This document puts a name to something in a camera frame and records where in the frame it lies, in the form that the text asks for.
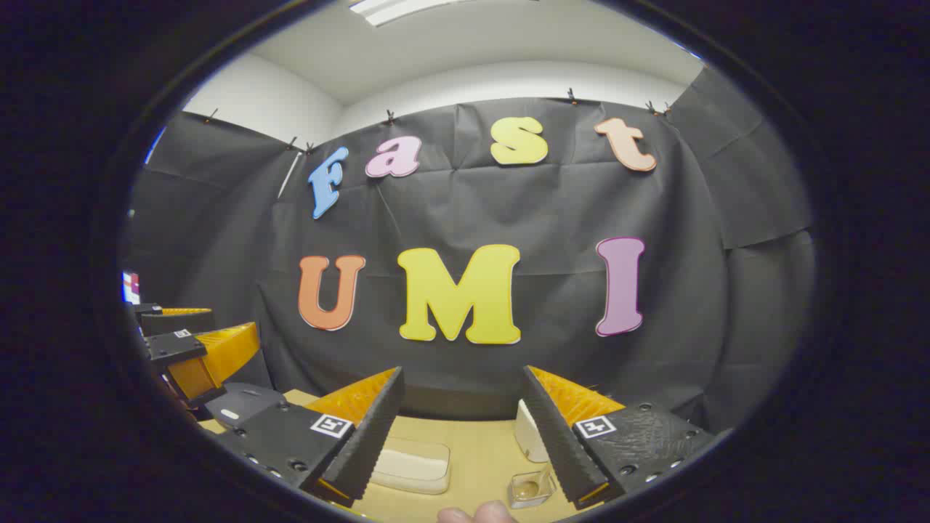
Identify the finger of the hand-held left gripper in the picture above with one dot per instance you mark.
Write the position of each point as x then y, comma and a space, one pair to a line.
218, 352
178, 321

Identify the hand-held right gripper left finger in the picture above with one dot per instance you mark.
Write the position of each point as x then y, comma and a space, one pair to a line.
290, 436

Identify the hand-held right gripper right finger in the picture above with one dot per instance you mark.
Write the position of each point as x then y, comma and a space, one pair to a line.
639, 436

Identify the dark grey rice cooker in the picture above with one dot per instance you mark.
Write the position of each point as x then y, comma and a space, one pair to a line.
251, 403

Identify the computer monitor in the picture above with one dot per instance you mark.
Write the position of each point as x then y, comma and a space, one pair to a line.
131, 288

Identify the white toaster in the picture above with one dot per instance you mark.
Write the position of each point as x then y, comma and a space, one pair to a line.
529, 436

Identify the black backdrop cloth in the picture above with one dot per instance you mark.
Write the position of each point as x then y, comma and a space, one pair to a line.
552, 218

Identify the ceiling light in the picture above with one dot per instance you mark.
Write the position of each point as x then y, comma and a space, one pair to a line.
385, 9

